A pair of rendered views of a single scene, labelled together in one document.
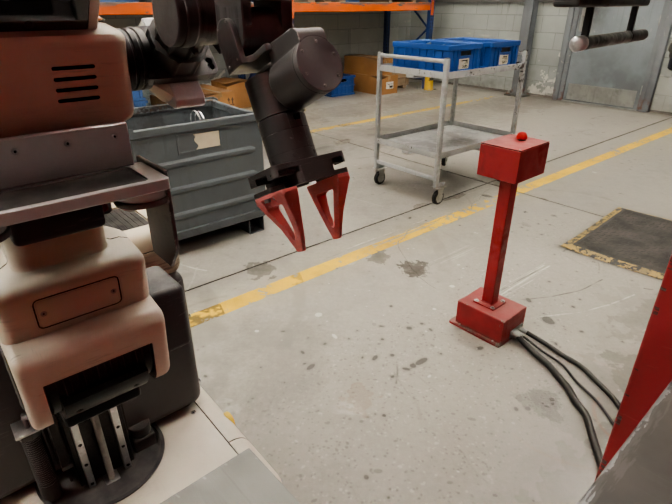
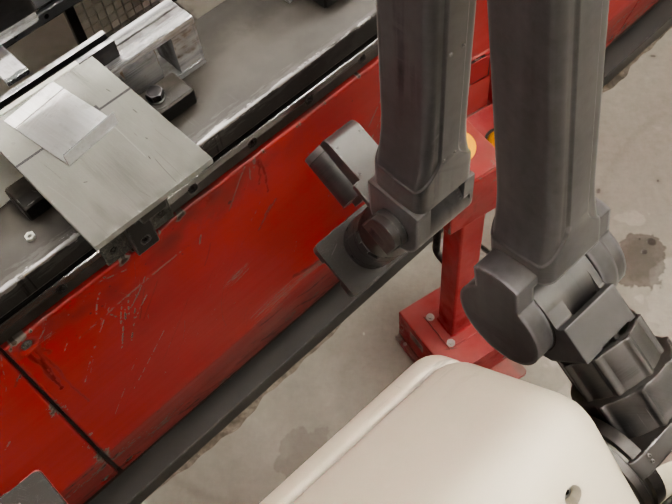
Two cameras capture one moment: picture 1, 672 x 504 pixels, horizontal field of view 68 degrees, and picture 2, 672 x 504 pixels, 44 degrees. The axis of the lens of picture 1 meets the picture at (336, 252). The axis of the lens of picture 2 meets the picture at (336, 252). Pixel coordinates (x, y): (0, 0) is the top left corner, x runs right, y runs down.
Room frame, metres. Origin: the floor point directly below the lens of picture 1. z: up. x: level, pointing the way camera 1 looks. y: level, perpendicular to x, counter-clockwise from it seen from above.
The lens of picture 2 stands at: (0.76, 0.38, 1.79)
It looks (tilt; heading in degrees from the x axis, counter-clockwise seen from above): 58 degrees down; 185
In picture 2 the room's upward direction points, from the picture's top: 8 degrees counter-clockwise
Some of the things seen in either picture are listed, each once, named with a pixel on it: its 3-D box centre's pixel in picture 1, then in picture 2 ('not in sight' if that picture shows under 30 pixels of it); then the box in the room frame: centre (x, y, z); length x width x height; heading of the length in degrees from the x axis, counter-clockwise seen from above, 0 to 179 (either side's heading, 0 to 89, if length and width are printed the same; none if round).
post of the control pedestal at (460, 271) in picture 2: not in sight; (460, 259); (-0.09, 0.55, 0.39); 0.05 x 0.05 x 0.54; 30
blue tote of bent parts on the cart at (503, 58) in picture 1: (475, 53); not in sight; (3.87, -1.01, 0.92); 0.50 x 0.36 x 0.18; 40
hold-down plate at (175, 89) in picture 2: not in sight; (104, 143); (-0.03, 0.00, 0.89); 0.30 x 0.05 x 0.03; 132
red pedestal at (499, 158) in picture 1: (499, 238); not in sight; (1.78, -0.65, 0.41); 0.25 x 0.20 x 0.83; 42
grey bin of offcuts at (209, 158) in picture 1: (182, 173); not in sight; (2.78, 0.89, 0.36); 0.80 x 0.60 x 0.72; 130
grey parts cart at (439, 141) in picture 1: (446, 120); not in sight; (3.71, -0.81, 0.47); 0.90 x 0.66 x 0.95; 130
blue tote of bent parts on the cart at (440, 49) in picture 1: (435, 56); not in sight; (3.61, -0.68, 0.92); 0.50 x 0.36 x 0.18; 40
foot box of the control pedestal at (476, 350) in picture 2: not in sight; (461, 344); (-0.07, 0.56, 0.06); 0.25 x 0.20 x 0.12; 30
